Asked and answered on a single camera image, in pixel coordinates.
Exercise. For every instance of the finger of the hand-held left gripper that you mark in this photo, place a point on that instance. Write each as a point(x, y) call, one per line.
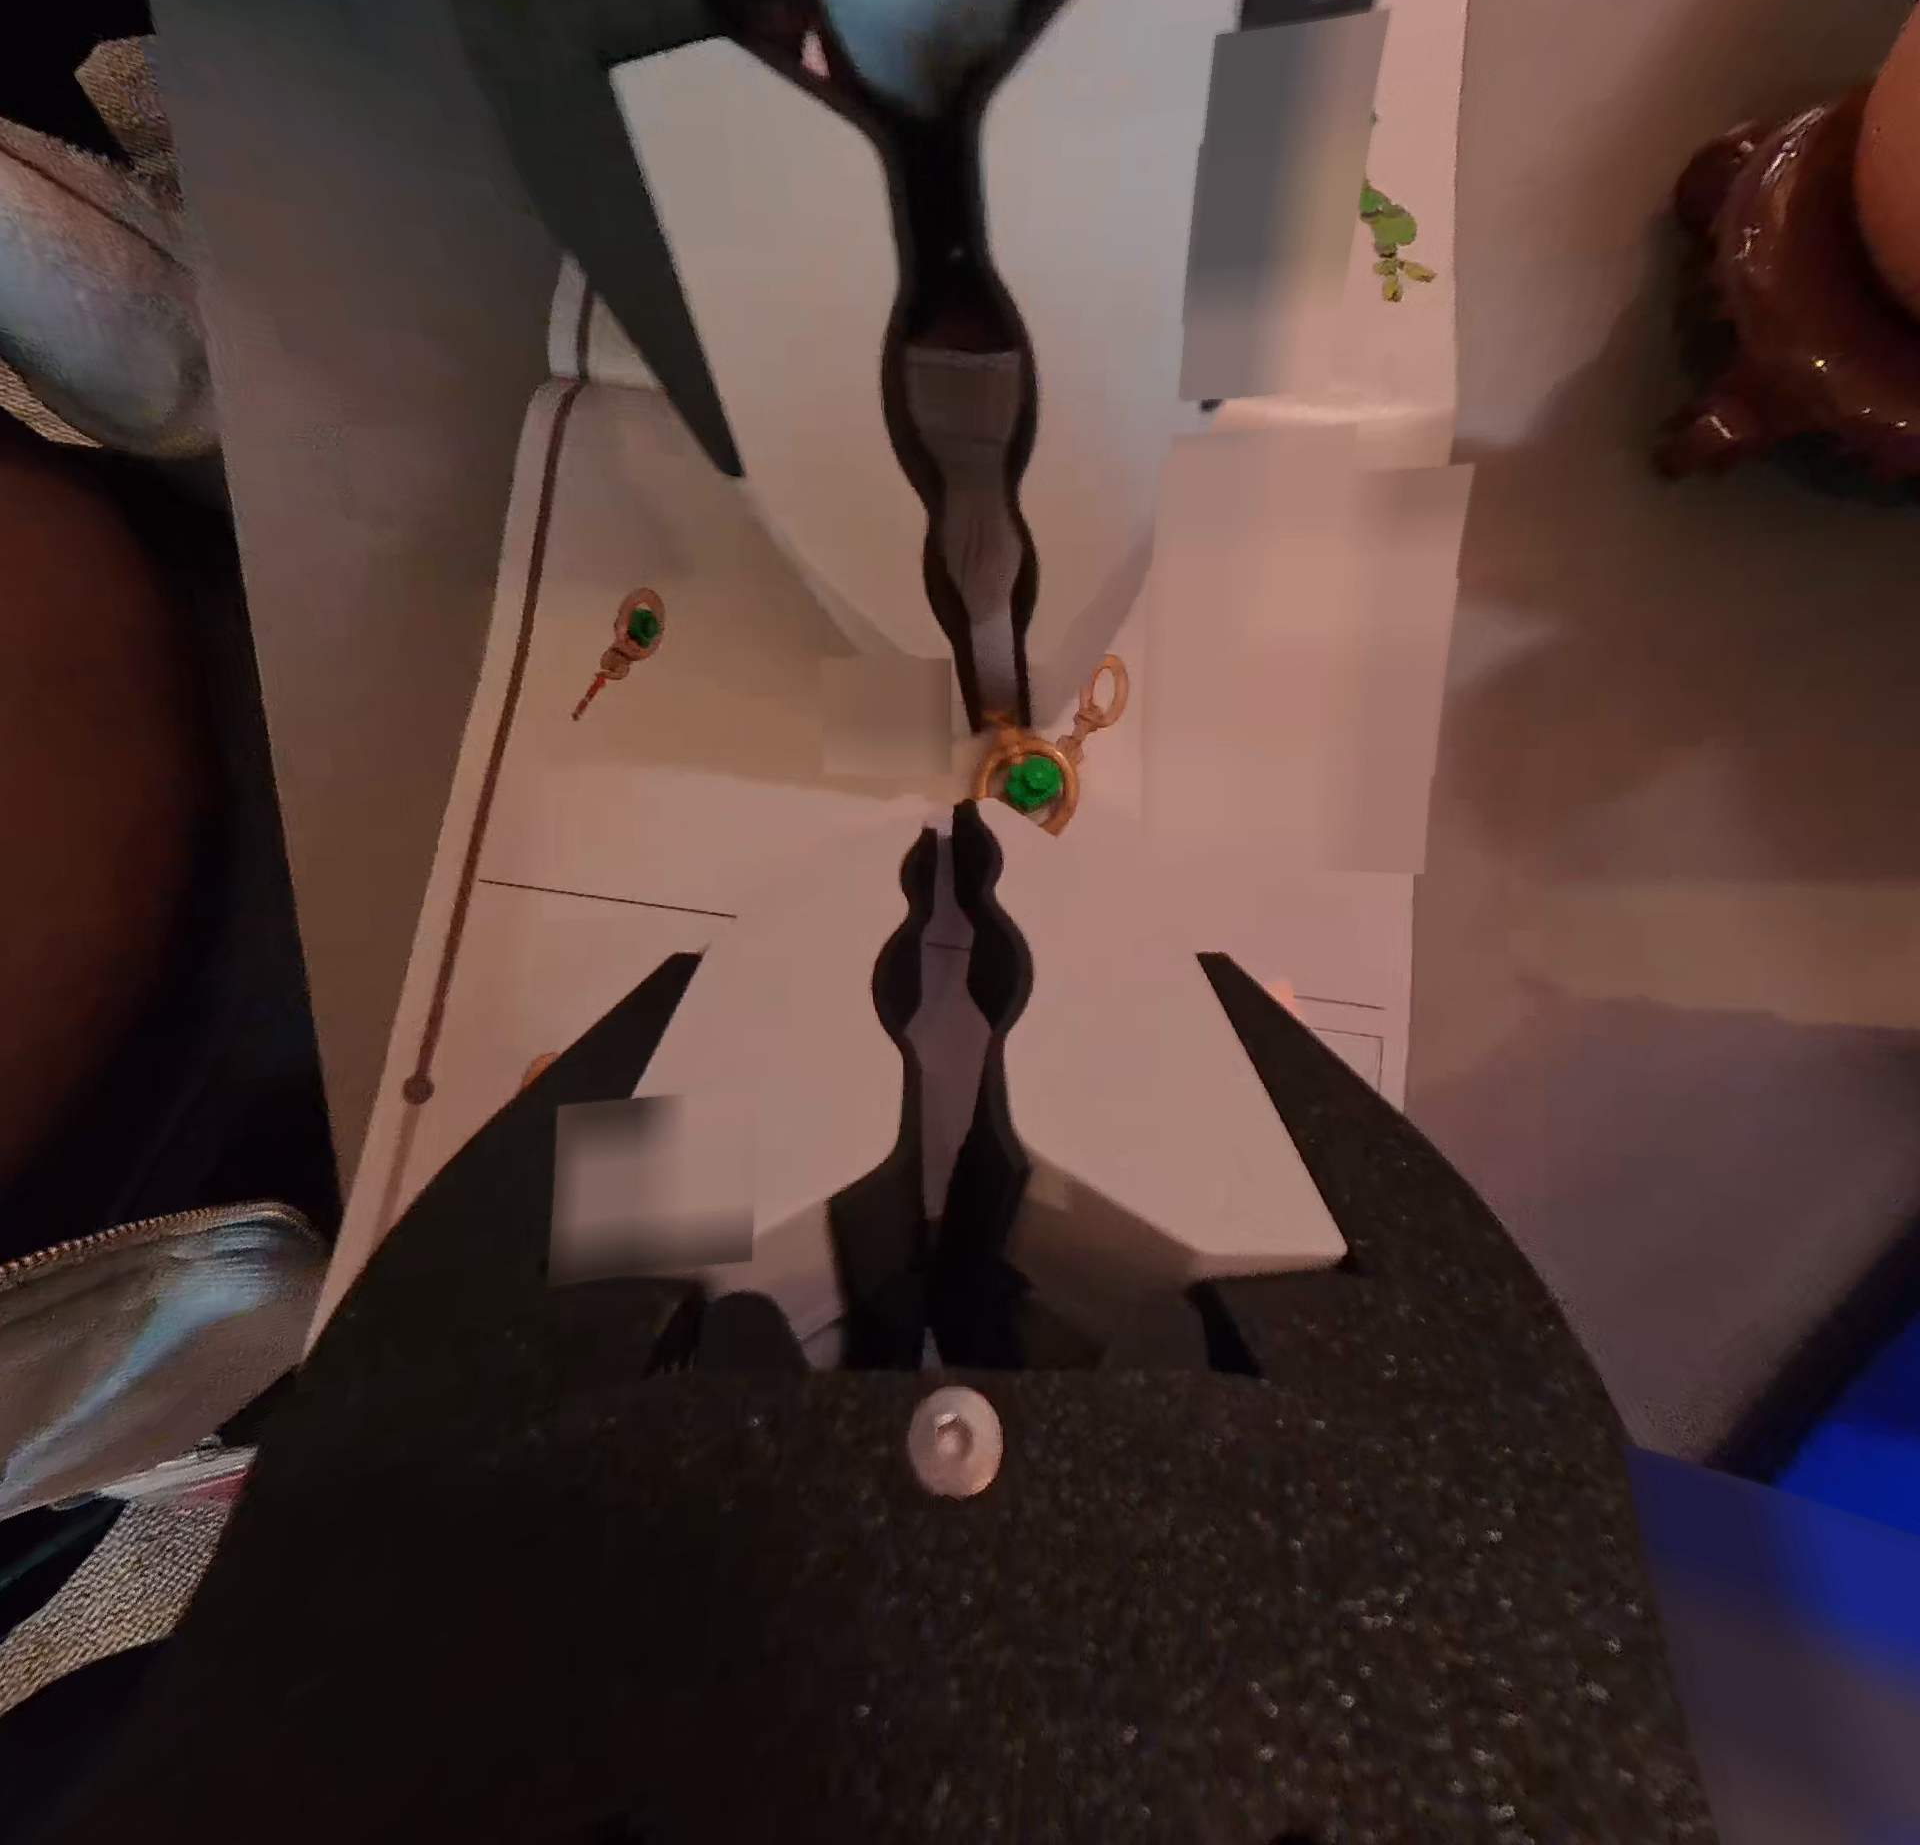
point(1094, 300)
point(780, 300)

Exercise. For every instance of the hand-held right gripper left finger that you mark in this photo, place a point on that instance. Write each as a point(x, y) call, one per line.
point(810, 1006)

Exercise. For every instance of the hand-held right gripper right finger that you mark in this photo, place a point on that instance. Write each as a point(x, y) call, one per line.
point(1141, 1082)

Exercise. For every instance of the white instruction booklet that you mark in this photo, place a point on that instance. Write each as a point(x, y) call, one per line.
point(601, 825)

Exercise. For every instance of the brown brick pot stand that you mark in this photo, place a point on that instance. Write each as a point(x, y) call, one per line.
point(1784, 315)

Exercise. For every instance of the pink brick flower pot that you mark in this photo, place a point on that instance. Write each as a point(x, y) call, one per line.
point(1899, 180)

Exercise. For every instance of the blue plastic bin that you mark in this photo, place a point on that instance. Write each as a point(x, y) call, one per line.
point(1801, 1650)

